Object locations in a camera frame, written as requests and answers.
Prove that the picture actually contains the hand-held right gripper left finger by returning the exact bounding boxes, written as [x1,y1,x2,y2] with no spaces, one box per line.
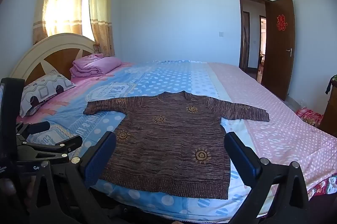
[30,131,118,224]

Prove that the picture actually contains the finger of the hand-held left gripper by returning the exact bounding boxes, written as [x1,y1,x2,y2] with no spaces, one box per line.
[16,121,51,136]
[16,135,84,162]

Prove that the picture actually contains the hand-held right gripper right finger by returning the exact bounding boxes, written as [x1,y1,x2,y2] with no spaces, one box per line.
[224,132,310,224]

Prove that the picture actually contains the brown knitted sweater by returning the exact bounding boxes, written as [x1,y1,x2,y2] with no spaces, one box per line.
[83,91,270,200]

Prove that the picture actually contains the white patterned pillow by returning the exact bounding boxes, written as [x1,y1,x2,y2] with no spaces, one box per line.
[20,70,77,118]

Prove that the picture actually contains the blue pink printed bed sheet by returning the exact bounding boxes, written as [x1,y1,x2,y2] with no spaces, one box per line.
[16,59,337,224]

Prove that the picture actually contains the cream wooden bed headboard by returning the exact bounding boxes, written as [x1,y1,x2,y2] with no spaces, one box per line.
[9,33,96,85]

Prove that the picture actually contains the red patterned cloth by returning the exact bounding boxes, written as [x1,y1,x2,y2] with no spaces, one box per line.
[296,107,323,127]

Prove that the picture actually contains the folded pink quilt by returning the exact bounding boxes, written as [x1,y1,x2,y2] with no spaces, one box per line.
[70,53,122,78]

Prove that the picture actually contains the red floral blanket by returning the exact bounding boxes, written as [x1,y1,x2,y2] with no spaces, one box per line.
[308,173,337,199]

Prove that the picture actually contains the wooden cabinet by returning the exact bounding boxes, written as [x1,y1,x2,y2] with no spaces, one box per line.
[322,80,337,137]

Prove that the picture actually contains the brown wooden door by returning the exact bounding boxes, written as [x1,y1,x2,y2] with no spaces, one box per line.
[261,0,295,101]

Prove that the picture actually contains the dark cloth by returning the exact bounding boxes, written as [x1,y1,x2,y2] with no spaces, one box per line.
[325,75,337,95]

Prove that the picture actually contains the window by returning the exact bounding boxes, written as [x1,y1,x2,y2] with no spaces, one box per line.
[82,0,95,41]

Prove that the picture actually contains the narrow yellow patterned curtain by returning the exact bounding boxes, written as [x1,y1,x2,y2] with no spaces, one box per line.
[88,0,115,57]

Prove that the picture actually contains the red paper door decoration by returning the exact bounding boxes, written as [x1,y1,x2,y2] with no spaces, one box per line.
[276,14,288,31]

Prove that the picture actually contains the brown door frame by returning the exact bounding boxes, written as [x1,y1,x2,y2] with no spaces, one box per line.
[238,0,271,73]

